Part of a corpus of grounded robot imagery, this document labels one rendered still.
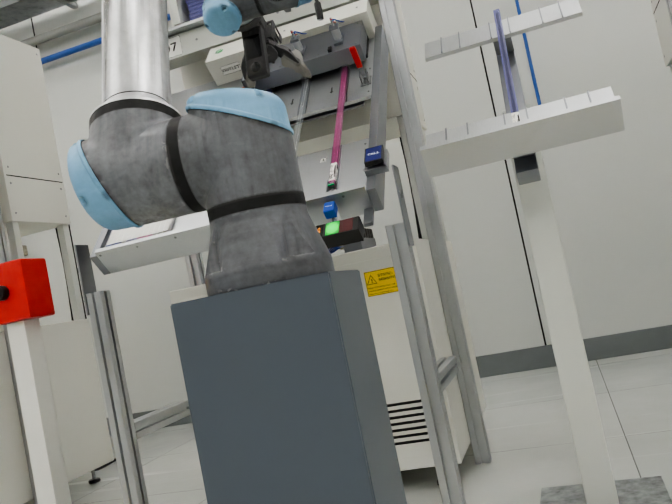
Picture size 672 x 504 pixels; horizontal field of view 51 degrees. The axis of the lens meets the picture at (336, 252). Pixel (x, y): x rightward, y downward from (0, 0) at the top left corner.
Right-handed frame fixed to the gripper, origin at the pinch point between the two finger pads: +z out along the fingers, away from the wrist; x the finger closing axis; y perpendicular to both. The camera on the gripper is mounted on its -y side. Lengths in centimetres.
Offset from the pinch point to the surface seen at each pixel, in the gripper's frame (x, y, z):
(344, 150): -12.8, -17.5, 7.8
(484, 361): -11, 23, 201
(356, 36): -15.9, 23.7, 9.2
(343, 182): -13.2, -29.1, 5.7
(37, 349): 83, -40, 28
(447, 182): -12, 94, 154
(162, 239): 29.2, -34.7, 3.3
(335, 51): -10.3, 19.1, 8.4
